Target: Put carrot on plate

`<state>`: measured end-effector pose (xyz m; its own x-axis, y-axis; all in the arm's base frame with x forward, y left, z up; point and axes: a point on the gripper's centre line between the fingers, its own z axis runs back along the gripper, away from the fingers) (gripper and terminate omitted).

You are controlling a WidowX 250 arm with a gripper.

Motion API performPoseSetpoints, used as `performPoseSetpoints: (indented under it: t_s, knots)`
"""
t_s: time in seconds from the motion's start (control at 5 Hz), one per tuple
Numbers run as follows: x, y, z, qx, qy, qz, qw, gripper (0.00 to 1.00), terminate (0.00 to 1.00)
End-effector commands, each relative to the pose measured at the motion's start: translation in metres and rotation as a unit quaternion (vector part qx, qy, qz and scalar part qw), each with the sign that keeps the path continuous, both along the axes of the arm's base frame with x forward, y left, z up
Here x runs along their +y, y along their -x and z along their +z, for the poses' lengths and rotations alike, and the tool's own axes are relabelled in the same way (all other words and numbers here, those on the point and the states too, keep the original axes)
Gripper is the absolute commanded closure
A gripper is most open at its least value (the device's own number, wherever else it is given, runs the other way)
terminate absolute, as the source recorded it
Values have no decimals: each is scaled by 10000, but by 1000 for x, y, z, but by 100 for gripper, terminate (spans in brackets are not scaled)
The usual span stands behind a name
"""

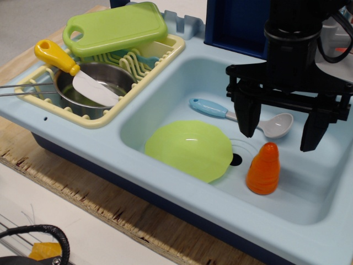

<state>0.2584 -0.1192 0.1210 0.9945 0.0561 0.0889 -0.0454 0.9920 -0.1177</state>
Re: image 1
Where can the blue handled grey ladle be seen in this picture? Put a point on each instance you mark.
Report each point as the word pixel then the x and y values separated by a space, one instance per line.
pixel 274 128

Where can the yellow handled toy knife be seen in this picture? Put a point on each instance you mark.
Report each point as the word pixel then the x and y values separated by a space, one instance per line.
pixel 49 52

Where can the plywood board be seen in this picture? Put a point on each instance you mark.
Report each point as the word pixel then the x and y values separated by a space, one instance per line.
pixel 105 224

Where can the teal utensil in rack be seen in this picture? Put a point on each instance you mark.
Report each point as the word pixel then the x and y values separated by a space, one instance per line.
pixel 149 61

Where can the grey toy faucet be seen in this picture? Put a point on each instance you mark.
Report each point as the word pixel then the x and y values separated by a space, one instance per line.
pixel 335 40

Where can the dark blue backsplash panel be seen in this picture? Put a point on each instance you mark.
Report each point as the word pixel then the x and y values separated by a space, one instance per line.
pixel 238 26

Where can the steel pot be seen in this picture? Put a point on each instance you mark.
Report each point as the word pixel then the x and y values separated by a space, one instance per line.
pixel 114 78

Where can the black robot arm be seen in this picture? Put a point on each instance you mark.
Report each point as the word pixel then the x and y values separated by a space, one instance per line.
pixel 294 27

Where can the green plastic plate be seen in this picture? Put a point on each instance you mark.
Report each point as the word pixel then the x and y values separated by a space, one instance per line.
pixel 194 147

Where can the green cutting board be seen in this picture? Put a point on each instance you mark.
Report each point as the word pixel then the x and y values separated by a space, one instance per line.
pixel 114 29

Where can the cream dish rack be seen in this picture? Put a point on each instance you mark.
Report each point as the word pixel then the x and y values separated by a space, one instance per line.
pixel 36 86

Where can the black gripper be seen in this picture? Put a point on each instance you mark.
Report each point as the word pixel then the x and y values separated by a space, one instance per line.
pixel 303 89

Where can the light blue toy sink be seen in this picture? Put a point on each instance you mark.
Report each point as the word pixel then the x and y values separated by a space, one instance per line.
pixel 306 220

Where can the yellow tape piece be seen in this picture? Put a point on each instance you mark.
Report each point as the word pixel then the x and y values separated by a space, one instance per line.
pixel 41 251

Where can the orange toy carrot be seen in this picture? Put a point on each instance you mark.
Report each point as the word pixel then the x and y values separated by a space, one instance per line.
pixel 264 172

